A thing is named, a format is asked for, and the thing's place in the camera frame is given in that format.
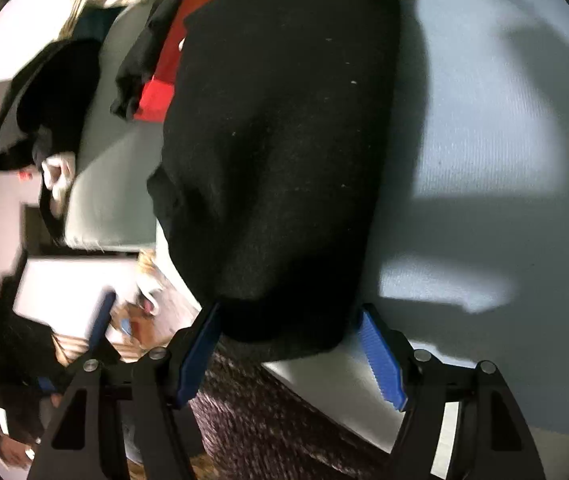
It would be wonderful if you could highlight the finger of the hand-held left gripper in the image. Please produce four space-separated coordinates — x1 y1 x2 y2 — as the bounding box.
87 287 120 361

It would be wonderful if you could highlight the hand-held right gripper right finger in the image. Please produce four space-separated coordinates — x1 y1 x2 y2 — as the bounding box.
361 302 548 480

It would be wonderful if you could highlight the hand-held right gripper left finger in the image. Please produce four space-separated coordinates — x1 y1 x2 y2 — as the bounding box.
27 301 223 480

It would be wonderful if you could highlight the black garment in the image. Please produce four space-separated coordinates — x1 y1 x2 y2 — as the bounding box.
147 0 405 363

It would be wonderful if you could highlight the white rounded object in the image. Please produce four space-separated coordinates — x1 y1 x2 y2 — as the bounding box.
137 280 165 316

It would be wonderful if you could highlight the patterned rug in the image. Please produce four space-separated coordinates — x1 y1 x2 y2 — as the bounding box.
184 345 395 480

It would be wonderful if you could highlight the white cloth item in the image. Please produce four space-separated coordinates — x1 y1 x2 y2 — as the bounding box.
39 152 78 211

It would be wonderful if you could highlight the black cloth pile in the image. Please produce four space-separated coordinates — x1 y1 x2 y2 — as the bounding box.
0 37 102 173

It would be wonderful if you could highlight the red box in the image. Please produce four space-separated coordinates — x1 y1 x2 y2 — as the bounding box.
133 0 242 123

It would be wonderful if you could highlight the bed with blue sheet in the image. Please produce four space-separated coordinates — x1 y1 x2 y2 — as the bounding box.
62 0 569 456

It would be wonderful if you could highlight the black cloth draped over box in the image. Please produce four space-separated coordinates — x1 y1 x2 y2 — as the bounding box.
109 0 200 121

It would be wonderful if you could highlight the dark teal cloth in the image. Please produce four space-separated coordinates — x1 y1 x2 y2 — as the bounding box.
72 7 120 43

